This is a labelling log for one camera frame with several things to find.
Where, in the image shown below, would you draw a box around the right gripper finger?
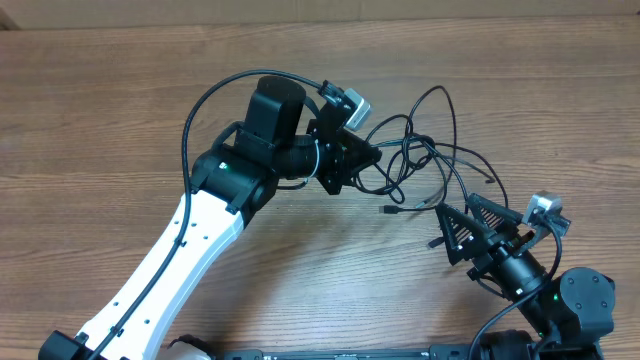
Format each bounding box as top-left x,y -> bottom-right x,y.
466,193 -> 523,233
436,203 -> 493,265

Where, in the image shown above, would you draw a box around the black usb cables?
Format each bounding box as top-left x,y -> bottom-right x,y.
349,84 -> 510,250

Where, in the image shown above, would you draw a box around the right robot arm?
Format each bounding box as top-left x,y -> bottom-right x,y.
431,191 -> 615,359

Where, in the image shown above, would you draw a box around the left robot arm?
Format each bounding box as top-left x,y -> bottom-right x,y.
38,69 -> 381,359

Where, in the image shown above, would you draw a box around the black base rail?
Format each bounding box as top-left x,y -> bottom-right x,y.
216,344 -> 469,360

